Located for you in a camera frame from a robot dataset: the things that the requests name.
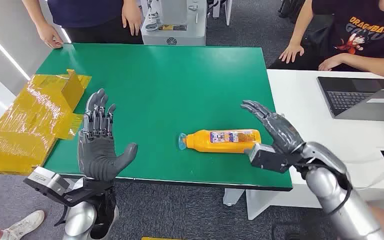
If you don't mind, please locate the person's hand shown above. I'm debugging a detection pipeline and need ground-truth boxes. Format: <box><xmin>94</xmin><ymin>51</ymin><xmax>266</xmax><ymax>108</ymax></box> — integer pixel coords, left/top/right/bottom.
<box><xmin>278</xmin><ymin>43</ymin><xmax>305</xmax><ymax>64</ymax></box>
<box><xmin>35</xmin><ymin>22</ymin><xmax>64</xmax><ymax>50</ymax></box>
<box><xmin>121</xmin><ymin>1</ymin><xmax>143</xmax><ymax>37</ymax></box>
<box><xmin>318</xmin><ymin>53</ymin><xmax>345</xmax><ymax>72</ymax></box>

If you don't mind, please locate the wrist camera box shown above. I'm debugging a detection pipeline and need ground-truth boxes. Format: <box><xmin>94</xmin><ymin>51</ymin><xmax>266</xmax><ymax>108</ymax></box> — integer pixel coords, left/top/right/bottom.
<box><xmin>243</xmin><ymin>143</ymin><xmax>296</xmax><ymax>174</ymax></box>
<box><xmin>23</xmin><ymin>166</ymin><xmax>71</xmax><ymax>202</ymax></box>

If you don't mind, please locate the person's left hand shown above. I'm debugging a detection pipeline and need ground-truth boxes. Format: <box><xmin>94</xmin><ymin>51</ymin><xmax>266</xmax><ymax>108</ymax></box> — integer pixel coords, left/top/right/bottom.
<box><xmin>121</xmin><ymin>1</ymin><xmax>143</xmax><ymax>37</ymax></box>
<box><xmin>318</xmin><ymin>53</ymin><xmax>345</xmax><ymax>72</ymax></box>

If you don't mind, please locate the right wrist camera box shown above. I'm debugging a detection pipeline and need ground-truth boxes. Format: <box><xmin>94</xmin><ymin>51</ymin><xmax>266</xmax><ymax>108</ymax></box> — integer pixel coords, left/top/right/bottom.
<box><xmin>243</xmin><ymin>143</ymin><xmax>296</xmax><ymax>174</ymax></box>

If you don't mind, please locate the white machine base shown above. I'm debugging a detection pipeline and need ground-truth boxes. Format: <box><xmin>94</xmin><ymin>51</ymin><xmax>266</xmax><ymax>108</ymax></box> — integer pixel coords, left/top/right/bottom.
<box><xmin>140</xmin><ymin>0</ymin><xmax>208</xmax><ymax>47</ymax></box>

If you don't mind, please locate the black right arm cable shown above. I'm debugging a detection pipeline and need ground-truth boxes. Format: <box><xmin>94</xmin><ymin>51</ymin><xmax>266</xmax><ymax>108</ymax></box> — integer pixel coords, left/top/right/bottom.
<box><xmin>294</xmin><ymin>160</ymin><xmax>354</xmax><ymax>216</ymax></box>

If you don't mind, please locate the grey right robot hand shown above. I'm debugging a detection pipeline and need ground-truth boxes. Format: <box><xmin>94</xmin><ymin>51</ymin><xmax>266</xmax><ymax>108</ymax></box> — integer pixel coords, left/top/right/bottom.
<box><xmin>240</xmin><ymin>99</ymin><xmax>306</xmax><ymax>157</ymax></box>

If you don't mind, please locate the black bulky object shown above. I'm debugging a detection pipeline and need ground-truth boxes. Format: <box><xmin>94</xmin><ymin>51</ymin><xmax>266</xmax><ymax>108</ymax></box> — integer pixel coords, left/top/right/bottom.
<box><xmin>277</xmin><ymin>0</ymin><xmax>304</xmax><ymax>24</ymax></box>

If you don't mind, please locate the yellow taped cardboard box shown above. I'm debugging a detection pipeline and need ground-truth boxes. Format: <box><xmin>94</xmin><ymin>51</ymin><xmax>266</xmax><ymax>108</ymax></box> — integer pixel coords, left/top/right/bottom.
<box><xmin>0</xmin><ymin>68</ymin><xmax>93</xmax><ymax>176</ymax></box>

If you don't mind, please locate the orange plastic bottle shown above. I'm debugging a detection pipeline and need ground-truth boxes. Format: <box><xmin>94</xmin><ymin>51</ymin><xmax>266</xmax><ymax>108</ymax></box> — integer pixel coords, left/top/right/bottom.
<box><xmin>178</xmin><ymin>129</ymin><xmax>262</xmax><ymax>154</ymax></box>

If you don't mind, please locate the grey laptop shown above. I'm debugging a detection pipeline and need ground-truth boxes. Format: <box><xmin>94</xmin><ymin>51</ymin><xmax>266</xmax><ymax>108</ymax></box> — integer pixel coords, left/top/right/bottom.
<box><xmin>316</xmin><ymin>76</ymin><xmax>384</xmax><ymax>123</ymax></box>

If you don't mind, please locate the green table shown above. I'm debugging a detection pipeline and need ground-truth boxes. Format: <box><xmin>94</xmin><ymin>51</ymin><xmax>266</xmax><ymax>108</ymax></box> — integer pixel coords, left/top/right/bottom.
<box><xmin>34</xmin><ymin>43</ymin><xmax>294</xmax><ymax>192</ymax></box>

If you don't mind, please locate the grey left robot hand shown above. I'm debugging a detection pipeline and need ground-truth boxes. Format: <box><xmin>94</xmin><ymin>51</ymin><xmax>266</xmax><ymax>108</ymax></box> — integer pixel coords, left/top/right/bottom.
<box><xmin>76</xmin><ymin>88</ymin><xmax>139</xmax><ymax>182</ymax></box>

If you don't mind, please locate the white office desk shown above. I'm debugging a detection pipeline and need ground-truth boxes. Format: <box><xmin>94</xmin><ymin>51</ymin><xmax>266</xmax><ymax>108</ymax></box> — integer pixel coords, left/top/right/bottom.
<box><xmin>211</xmin><ymin>0</ymin><xmax>233</xmax><ymax>27</ymax></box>

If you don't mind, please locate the white table foot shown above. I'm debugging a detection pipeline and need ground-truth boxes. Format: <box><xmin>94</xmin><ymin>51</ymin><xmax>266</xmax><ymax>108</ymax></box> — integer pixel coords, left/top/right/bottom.
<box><xmin>222</xmin><ymin>188</ymin><xmax>246</xmax><ymax>207</ymax></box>

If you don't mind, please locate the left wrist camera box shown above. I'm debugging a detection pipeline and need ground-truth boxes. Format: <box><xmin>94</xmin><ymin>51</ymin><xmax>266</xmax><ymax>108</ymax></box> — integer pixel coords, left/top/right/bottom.
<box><xmin>23</xmin><ymin>166</ymin><xmax>71</xmax><ymax>202</ymax></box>

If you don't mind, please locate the person's right hand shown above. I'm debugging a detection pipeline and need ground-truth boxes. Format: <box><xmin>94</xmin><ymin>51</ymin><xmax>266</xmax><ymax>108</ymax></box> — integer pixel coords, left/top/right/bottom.
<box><xmin>278</xmin><ymin>43</ymin><xmax>305</xmax><ymax>64</ymax></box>
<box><xmin>35</xmin><ymin>22</ymin><xmax>64</xmax><ymax>50</ymax></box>

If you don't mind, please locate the white shoe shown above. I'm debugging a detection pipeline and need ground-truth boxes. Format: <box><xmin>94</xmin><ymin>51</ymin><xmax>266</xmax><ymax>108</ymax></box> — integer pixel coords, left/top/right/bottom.
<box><xmin>0</xmin><ymin>209</ymin><xmax>46</xmax><ymax>240</ymax></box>

